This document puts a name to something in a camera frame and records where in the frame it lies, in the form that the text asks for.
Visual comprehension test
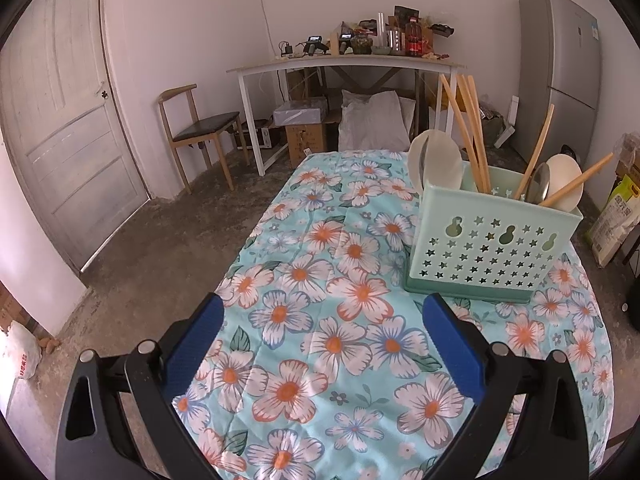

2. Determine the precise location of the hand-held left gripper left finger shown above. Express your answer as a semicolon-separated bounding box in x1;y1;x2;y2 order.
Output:
54;292;226;480

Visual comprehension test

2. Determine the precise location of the wall cable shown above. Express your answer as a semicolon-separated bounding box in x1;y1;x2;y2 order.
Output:
255;0;281;56

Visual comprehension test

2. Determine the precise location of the green bag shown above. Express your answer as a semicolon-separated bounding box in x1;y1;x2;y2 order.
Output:
480;107;506;136

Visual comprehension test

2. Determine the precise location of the white printed sack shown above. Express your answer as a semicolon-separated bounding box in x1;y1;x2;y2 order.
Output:
0;320;43;381

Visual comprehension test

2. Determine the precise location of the grey panel door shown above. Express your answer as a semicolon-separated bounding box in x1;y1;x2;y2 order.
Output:
0;0;151;273

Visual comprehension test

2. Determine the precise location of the printed rice sack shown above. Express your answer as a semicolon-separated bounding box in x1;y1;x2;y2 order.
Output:
587;175;640;268

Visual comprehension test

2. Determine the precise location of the grey refrigerator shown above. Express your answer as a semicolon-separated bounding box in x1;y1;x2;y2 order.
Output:
511;0;601;166

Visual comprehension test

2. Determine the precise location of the green plastic utensil holder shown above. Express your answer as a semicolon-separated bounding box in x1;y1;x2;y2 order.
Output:
404;162;585;305

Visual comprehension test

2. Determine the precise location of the brown metal-edged case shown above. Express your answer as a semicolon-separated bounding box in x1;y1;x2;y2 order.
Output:
235;119;281;151

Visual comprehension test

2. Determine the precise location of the white table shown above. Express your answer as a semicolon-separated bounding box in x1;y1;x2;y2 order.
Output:
226;55;467;177

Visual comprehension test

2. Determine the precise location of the floral blanket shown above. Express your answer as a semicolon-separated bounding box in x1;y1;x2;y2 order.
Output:
172;150;615;480

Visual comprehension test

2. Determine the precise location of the grey flat box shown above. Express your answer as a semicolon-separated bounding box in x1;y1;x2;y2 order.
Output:
272;100;328;127

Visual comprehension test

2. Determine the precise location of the metal spoon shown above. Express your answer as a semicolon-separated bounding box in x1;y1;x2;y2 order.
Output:
411;135;431;193
525;162;552;206

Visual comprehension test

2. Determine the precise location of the wooden chair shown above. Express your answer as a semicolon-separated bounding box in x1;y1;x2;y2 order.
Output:
157;84;251;195

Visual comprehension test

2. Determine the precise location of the white pillow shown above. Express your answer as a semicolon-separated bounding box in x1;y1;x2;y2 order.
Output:
337;89;417;152

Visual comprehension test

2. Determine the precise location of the cola bottle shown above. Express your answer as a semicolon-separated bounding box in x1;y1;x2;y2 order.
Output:
404;16;423;57

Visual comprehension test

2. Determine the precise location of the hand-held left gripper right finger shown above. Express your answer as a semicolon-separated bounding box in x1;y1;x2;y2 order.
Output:
421;292;591;480

